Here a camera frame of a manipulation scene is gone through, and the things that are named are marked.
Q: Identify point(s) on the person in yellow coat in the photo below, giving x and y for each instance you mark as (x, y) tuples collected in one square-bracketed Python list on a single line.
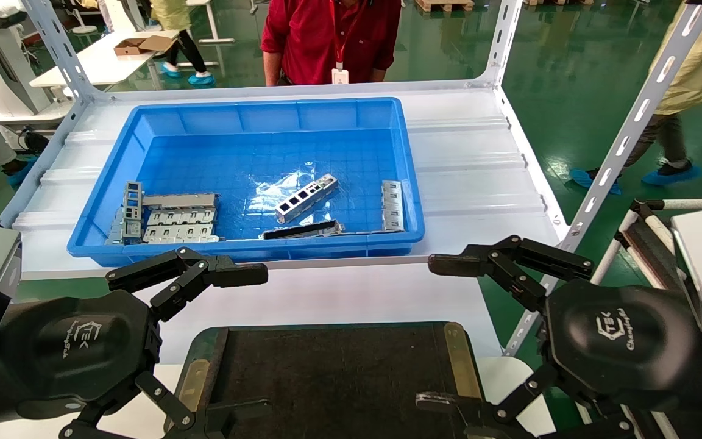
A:
[(701, 55), (171, 15)]

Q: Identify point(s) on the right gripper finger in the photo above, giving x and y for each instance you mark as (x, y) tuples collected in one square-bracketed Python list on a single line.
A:
[(442, 403), (448, 263)]

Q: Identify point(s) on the person in red shirt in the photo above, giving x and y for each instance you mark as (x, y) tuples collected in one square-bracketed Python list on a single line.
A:
[(308, 36)]

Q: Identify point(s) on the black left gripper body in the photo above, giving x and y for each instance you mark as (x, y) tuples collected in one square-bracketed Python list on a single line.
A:
[(70, 347)]

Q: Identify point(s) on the white table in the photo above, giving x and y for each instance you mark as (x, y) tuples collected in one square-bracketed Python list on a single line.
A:
[(95, 64)]

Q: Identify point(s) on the long grey metal channel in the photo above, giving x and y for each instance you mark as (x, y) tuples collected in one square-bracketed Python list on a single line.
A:
[(180, 200)]

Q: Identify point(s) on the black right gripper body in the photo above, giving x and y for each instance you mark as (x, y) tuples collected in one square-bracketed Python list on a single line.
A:
[(619, 341)]

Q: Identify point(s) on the silver slotted metal part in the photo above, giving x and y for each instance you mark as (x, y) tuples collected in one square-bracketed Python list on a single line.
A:
[(305, 196)]

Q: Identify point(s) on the white id badge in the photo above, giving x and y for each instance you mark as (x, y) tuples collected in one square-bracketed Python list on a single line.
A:
[(340, 77)]

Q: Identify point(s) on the wooden pallet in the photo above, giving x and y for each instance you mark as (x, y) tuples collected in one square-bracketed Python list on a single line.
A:
[(442, 5)]

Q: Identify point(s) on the grey perforated metal part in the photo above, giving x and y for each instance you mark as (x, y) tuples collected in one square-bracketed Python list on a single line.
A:
[(133, 195)]

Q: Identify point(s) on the blue plastic bin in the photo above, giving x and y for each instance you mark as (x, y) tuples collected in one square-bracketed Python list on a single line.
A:
[(253, 164)]

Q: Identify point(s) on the flat stamped metal part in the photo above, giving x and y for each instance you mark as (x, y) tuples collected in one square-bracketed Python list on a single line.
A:
[(180, 217), (180, 233)]

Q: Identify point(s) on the white metal shelf rack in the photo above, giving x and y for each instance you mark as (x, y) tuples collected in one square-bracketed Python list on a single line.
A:
[(467, 152)]

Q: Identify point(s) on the open cardboard box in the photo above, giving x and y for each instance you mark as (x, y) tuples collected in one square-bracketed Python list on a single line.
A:
[(156, 44)]

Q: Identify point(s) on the dark long metal part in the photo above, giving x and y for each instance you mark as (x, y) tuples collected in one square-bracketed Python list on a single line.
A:
[(302, 231)]

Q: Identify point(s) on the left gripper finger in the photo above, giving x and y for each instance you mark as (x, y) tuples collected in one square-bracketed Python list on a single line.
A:
[(235, 274), (235, 414)]

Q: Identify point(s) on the black container tray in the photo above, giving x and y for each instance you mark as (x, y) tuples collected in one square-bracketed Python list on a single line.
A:
[(339, 378)]

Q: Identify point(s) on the silver ribbed metal part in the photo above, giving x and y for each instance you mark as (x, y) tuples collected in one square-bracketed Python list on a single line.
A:
[(392, 207)]

